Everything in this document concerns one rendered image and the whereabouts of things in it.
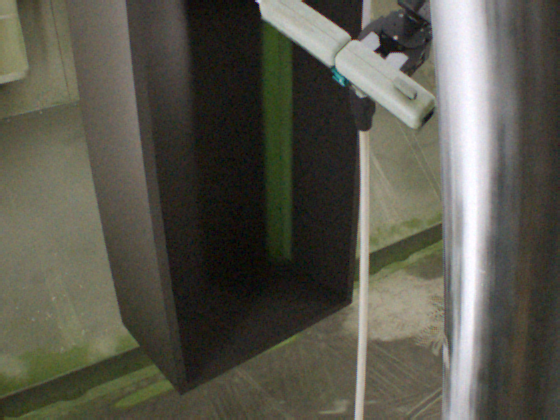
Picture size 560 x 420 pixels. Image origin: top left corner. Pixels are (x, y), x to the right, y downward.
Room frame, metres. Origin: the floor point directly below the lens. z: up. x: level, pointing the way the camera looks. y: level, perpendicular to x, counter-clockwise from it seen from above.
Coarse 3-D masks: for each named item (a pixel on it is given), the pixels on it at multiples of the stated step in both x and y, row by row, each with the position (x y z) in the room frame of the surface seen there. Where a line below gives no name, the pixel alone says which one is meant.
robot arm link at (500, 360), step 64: (448, 0) 0.28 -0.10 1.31; (512, 0) 0.25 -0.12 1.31; (448, 64) 0.28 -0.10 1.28; (512, 64) 0.25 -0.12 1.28; (448, 128) 0.29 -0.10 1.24; (512, 128) 0.25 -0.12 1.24; (448, 192) 0.29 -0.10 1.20; (512, 192) 0.25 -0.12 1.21; (448, 256) 0.29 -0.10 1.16; (512, 256) 0.25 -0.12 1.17; (448, 320) 0.29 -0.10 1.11; (512, 320) 0.25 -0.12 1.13; (448, 384) 0.29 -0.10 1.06; (512, 384) 0.25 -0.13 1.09
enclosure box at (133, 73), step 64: (128, 0) 0.95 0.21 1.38; (192, 0) 1.42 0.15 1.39; (320, 0) 1.44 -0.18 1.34; (128, 64) 0.98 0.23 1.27; (192, 64) 1.45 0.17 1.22; (256, 64) 1.57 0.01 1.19; (320, 64) 1.47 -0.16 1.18; (128, 128) 1.03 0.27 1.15; (192, 128) 1.47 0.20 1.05; (256, 128) 1.60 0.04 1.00; (320, 128) 1.49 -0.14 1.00; (128, 192) 1.10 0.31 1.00; (192, 192) 1.49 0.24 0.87; (256, 192) 1.63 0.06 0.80; (320, 192) 1.52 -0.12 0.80; (128, 256) 1.19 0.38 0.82; (192, 256) 1.51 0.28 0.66; (256, 256) 1.67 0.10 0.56; (320, 256) 1.55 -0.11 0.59; (128, 320) 1.32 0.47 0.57; (192, 320) 1.40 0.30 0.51; (256, 320) 1.39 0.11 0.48; (320, 320) 1.38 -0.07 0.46; (192, 384) 1.13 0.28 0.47
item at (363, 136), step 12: (360, 132) 0.94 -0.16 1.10; (360, 276) 0.95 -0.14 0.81; (360, 288) 0.95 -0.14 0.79; (360, 300) 0.94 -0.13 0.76; (360, 312) 0.93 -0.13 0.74; (360, 324) 0.92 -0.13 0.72; (360, 336) 0.92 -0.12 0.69; (360, 348) 0.91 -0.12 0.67; (360, 360) 0.90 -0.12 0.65; (360, 372) 0.89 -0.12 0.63; (360, 384) 0.88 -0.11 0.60; (360, 396) 0.87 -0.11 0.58; (360, 408) 0.86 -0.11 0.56
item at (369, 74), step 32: (256, 0) 0.88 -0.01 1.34; (288, 0) 0.84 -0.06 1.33; (288, 32) 0.84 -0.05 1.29; (320, 32) 0.80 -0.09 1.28; (352, 64) 0.76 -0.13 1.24; (384, 64) 0.75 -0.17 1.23; (352, 96) 0.83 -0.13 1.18; (384, 96) 0.72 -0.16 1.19; (416, 96) 0.71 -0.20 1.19; (416, 128) 0.72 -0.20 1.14
